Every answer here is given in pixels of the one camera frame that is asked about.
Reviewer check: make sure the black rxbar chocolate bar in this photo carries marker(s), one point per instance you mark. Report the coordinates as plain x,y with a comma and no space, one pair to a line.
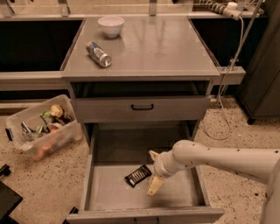
138,175

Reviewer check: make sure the grey drawer cabinet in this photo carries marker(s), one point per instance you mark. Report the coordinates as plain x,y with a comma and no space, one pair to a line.
153,57

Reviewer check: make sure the black drawer handle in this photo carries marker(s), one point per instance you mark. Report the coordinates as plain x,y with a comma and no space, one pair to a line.
142,107

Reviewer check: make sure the snack items in bin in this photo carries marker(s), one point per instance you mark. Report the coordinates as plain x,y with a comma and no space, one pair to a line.
54,118

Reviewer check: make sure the white power strip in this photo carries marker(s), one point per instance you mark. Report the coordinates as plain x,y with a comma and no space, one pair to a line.
220,9

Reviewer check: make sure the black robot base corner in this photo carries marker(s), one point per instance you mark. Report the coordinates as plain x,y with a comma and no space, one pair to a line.
9,200

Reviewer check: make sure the white bowl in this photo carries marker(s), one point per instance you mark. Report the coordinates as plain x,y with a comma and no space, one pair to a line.
111,26

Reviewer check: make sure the clear plastic storage bin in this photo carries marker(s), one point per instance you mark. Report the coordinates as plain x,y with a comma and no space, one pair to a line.
49,143

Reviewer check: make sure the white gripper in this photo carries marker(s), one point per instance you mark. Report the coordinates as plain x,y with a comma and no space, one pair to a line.
159,167

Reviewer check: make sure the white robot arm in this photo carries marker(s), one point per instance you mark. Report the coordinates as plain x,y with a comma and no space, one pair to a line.
260,165

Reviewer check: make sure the silver drink can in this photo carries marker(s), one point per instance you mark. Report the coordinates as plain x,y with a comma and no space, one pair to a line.
98,55

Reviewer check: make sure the dark grey side cabinet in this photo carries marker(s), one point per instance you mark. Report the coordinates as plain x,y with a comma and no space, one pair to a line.
259,92

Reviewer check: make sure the closed grey top drawer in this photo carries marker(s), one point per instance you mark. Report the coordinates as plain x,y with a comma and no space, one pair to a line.
117,109

